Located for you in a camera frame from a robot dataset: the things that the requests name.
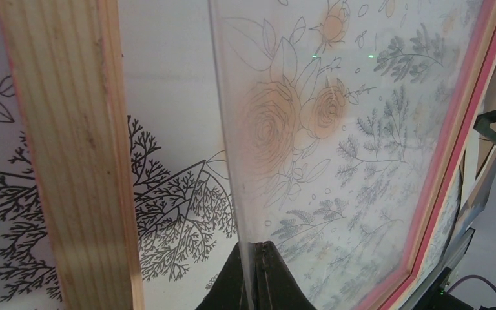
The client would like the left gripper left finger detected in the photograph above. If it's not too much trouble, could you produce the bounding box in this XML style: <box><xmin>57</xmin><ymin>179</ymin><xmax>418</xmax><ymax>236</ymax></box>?
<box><xmin>196</xmin><ymin>243</ymin><xmax>248</xmax><ymax>310</ymax></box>

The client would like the pink wooden picture frame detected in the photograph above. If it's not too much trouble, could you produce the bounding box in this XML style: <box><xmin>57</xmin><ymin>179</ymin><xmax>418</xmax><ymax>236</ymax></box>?
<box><xmin>0</xmin><ymin>1</ymin><xmax>496</xmax><ymax>309</ymax></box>

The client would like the clear frame glass pane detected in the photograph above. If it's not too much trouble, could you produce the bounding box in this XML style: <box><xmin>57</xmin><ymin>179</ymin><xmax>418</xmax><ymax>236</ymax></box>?
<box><xmin>209</xmin><ymin>1</ymin><xmax>496</xmax><ymax>309</ymax></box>

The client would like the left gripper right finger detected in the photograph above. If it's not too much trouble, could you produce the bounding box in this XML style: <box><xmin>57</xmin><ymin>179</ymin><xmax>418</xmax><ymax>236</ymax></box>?
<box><xmin>251</xmin><ymin>241</ymin><xmax>315</xmax><ymax>310</ymax></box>

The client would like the floral patterned table mat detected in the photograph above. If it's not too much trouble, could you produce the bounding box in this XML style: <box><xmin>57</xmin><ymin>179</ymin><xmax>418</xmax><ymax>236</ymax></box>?
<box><xmin>0</xmin><ymin>0</ymin><xmax>463</xmax><ymax>310</ymax></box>

